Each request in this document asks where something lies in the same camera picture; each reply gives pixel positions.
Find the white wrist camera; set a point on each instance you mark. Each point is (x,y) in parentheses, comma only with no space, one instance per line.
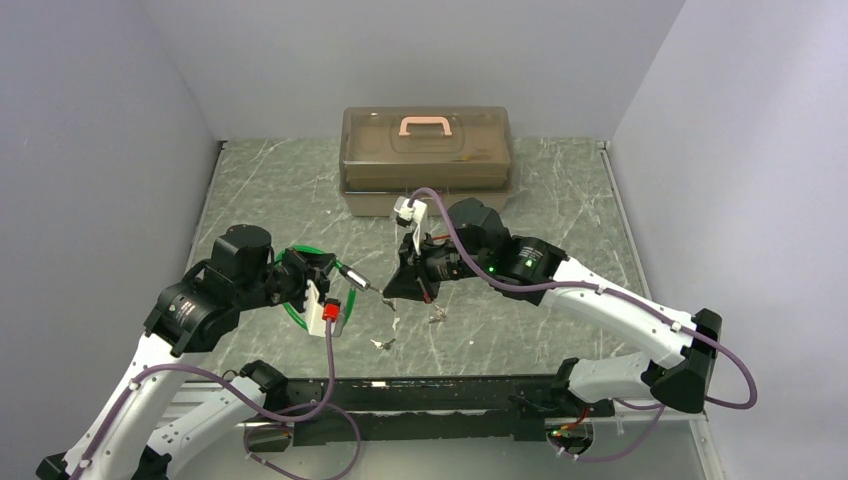
(411,213)
(322,312)

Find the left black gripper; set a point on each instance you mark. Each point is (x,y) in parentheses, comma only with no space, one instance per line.
(307,268)

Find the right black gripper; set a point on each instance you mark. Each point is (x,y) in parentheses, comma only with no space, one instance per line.
(409,280)

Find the brown translucent tool box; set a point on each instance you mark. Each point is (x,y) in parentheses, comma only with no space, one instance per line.
(376,166)

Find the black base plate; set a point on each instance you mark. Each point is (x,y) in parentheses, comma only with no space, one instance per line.
(333,424)

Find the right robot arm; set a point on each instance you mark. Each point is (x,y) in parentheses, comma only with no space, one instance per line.
(675,353)

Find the silver key set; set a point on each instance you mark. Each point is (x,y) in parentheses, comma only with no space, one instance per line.
(438,315)

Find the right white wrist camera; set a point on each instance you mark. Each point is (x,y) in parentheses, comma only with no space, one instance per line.
(411,213)

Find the pink tool box handle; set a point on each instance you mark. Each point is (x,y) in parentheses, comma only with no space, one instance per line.
(408,121)

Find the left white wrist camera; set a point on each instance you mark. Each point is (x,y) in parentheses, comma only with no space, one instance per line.
(322,312)

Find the aluminium frame rail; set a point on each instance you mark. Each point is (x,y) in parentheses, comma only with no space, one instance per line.
(438,404)

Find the green cable lock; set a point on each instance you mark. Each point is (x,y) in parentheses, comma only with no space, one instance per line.
(356,281)

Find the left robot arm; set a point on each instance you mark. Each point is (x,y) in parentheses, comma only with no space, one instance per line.
(243,273)

